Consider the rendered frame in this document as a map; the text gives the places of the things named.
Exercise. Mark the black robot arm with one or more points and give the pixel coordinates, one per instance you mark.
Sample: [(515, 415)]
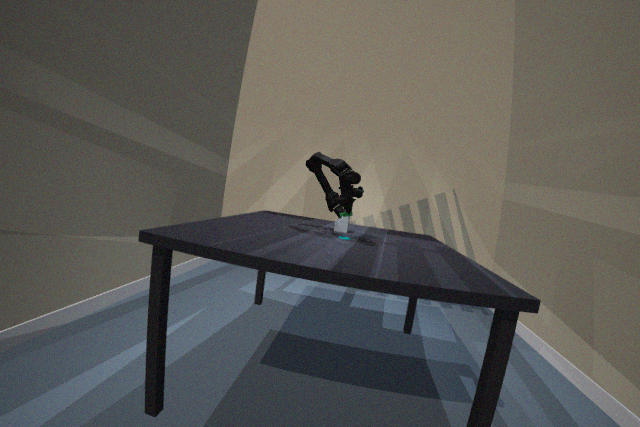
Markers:
[(314, 164)]

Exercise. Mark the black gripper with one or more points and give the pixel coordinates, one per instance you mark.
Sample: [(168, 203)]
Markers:
[(344, 200)]

